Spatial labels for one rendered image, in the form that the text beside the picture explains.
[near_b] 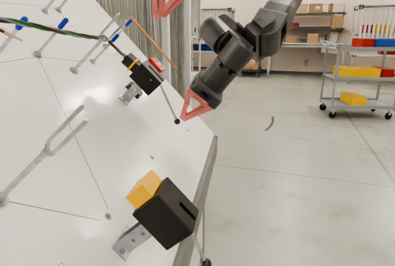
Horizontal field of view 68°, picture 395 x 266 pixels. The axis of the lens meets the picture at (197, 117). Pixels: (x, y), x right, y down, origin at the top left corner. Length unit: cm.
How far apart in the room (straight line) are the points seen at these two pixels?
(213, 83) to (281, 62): 820
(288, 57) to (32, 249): 857
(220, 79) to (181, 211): 31
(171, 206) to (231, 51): 33
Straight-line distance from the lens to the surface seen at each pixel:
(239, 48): 58
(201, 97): 60
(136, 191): 35
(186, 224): 36
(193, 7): 395
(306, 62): 879
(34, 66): 55
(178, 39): 176
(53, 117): 48
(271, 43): 61
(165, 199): 35
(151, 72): 61
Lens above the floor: 120
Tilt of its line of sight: 17 degrees down
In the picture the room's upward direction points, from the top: straight up
